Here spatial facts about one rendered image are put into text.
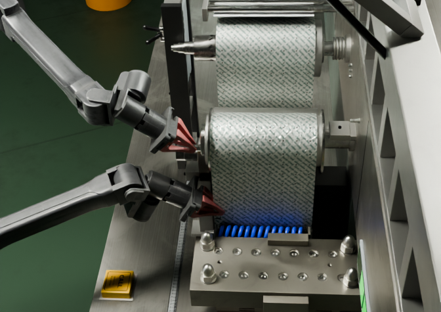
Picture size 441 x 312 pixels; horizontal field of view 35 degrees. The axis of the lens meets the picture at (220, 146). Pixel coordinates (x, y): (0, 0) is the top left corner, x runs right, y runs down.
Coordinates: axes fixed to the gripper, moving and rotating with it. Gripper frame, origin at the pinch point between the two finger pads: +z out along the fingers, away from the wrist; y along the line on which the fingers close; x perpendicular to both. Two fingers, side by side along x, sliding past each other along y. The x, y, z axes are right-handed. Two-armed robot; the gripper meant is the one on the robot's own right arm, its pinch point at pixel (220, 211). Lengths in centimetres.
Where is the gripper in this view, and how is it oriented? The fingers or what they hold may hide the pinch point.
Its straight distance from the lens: 169.9
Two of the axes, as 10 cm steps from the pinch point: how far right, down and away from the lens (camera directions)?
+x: 4.6, -6.4, -6.1
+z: 8.9, 3.8, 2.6
